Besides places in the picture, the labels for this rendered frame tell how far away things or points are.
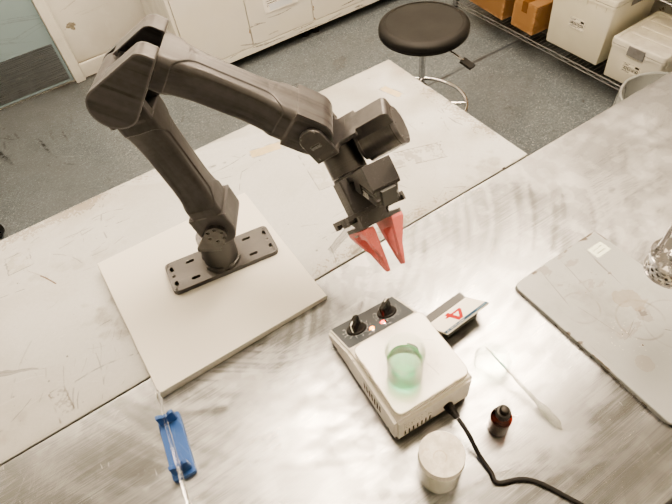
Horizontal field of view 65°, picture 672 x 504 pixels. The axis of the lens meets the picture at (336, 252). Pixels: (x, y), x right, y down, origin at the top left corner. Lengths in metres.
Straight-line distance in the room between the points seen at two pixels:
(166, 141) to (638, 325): 0.76
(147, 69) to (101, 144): 2.36
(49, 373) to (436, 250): 0.70
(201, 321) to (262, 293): 0.11
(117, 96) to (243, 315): 0.41
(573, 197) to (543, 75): 2.03
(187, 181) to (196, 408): 0.35
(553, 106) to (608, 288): 1.99
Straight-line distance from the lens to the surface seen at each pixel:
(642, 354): 0.93
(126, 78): 0.69
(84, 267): 1.12
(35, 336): 1.07
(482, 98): 2.89
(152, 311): 0.97
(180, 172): 0.80
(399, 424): 0.74
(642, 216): 1.12
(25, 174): 3.07
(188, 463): 0.82
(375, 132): 0.74
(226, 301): 0.93
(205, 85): 0.70
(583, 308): 0.94
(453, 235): 1.00
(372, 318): 0.84
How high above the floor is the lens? 1.66
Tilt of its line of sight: 51 degrees down
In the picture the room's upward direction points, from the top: 8 degrees counter-clockwise
